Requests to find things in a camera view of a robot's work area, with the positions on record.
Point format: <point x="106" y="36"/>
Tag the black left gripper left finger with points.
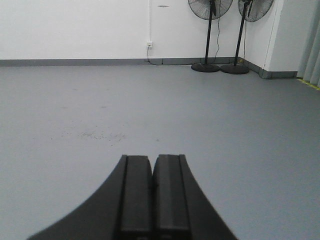
<point x="120" y="209"/>

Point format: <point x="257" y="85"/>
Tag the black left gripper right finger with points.
<point x="181" y="209"/>

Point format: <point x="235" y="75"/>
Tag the grey curtain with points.
<point x="309" y="68"/>

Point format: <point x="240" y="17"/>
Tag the white wall power outlet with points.
<point x="149" y="44"/>

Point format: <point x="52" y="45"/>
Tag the black pedestal fan left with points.
<point x="208" y="10"/>

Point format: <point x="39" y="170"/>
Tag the black pedestal fan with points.
<point x="250" y="11"/>
<point x="208" y="10"/>

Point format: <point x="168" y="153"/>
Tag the black pedestal fan right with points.
<point x="250" y="11"/>

